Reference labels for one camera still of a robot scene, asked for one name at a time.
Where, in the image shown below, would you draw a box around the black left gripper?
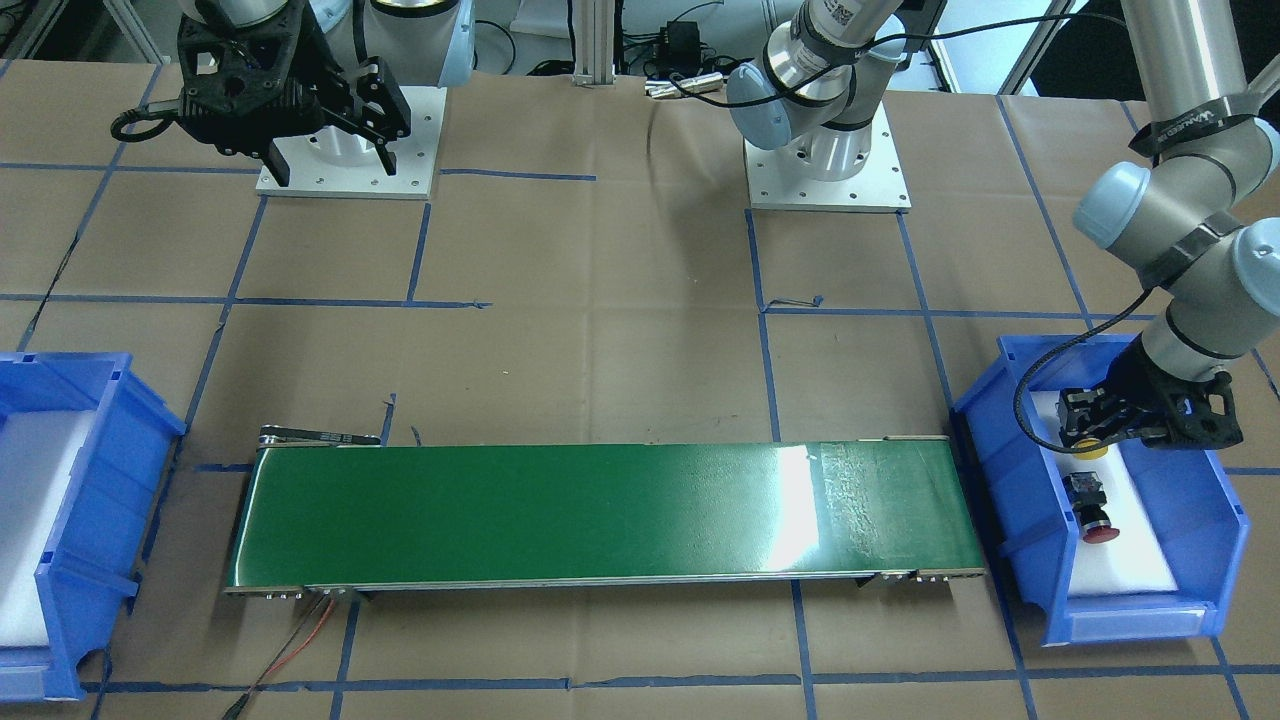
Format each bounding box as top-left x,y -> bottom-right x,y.
1059,345 -> 1244,448

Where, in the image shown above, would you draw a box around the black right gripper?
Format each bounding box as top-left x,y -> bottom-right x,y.
177,1 -> 412,188

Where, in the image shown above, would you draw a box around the red mushroom push button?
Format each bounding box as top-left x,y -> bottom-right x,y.
1062,471 -> 1120,544

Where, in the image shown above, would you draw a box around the yellow mushroom push button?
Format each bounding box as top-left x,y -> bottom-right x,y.
1070,437 -> 1110,461

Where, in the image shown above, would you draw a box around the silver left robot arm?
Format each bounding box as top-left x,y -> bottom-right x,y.
724,1 -> 1277,454

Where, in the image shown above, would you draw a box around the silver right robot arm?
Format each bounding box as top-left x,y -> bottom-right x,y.
173,1 -> 475,200

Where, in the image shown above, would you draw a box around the blue storage bin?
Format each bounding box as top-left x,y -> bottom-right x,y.
1,352 -> 186,703
955,334 -> 1251,646

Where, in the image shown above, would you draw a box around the white foam pad bin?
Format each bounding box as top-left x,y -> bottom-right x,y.
1051,445 -> 1178,597
1,410 -> 97,648

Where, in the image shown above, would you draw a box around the black power adapter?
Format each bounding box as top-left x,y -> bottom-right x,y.
655,20 -> 701,76

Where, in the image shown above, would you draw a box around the green conveyor belt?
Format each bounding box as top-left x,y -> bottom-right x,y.
224,437 -> 984,594

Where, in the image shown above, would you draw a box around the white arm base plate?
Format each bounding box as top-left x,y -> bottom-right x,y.
742,106 -> 913,213
256,87 -> 447,200

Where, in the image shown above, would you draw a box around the aluminium frame post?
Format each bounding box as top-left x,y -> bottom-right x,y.
568,0 -> 621,87

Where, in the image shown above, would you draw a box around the red black conveyor wires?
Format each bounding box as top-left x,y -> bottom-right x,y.
221,594 -> 340,719

